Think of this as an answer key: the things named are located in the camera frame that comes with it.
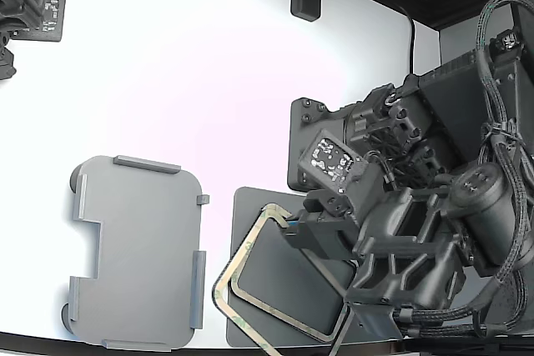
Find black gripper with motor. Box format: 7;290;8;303
282;163;515;316

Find dark gray tray plate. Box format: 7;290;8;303
226;186;404;348

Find gray holder with black legs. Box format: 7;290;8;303
61;154;211;352

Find thin black cable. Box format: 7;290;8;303
398;4;417;78

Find black braided cable bundle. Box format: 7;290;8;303
474;0;534;290
390;272;534;338

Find tan topped rectangular frame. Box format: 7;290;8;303
230;222;355;343
211;202;355;356

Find black plate with screws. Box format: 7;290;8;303
286;96;350;193

